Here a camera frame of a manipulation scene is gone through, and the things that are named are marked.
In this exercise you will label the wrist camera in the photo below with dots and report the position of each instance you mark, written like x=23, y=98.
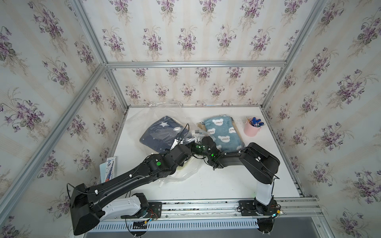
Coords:
x=197, y=136
x=177, y=141

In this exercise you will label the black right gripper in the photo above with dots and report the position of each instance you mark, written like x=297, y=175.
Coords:
x=192, y=148

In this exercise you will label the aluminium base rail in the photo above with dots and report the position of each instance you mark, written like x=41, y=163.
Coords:
x=228, y=208

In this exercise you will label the teal bear pattern blanket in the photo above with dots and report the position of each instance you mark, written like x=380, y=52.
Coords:
x=223, y=132

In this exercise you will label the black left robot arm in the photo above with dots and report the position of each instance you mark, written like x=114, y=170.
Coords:
x=131, y=184

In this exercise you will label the clear plastic vacuum bag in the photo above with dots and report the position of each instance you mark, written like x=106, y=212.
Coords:
x=139, y=119

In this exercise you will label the pink cup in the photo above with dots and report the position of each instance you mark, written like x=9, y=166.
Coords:
x=250, y=130

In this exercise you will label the white label card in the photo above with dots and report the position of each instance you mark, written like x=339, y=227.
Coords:
x=107, y=169

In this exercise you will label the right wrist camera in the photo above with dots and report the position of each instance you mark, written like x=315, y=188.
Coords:
x=197, y=136

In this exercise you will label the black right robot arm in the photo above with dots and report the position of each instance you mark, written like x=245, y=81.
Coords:
x=259, y=162

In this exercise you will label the navy star pattern blanket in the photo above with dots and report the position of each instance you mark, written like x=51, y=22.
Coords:
x=160, y=136

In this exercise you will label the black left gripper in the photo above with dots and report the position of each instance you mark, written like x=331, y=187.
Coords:
x=182, y=164

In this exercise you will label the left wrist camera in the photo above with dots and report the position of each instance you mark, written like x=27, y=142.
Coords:
x=177, y=141

